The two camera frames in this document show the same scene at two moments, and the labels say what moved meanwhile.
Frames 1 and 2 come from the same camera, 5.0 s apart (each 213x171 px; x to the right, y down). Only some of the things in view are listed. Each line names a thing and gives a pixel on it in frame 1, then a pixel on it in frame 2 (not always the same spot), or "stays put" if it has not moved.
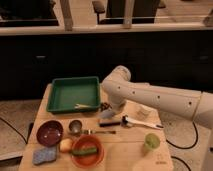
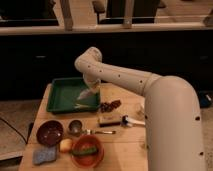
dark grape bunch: [105, 105] stays put
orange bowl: [88, 160] stays put
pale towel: [107, 114] -> [85, 93]
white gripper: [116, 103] -> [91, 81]
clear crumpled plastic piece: [142, 111] stays put
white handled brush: [126, 121] stays put
